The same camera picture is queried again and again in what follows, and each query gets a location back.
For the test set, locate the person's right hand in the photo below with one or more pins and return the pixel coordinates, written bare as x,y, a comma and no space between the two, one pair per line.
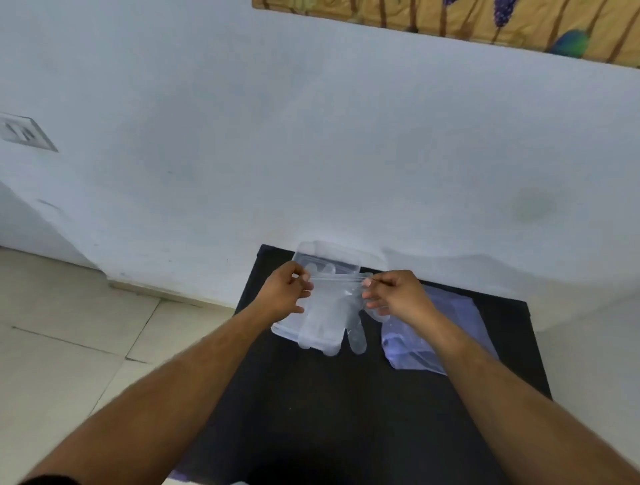
405,300

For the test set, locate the person's left hand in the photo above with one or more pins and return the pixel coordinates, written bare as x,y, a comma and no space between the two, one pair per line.
282,295

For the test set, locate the clear plastic container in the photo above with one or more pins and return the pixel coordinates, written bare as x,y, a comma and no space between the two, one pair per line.
287,331

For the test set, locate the clear bluish plastic bag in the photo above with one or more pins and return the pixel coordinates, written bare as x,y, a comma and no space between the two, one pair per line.
460,315

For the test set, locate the person's left forearm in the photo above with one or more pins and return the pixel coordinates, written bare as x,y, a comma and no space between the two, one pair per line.
160,399

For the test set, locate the person's right forearm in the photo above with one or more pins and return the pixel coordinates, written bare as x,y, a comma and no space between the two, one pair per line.
520,419

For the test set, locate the blue tape piece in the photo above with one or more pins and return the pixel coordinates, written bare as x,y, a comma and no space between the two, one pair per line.
177,475

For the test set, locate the black shirt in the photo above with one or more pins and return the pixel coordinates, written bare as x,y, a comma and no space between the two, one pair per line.
50,480

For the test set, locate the starfish print wall hanging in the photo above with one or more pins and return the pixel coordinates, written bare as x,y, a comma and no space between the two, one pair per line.
500,22

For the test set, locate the white wall switch plate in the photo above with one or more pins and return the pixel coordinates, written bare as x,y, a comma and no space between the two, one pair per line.
22,131

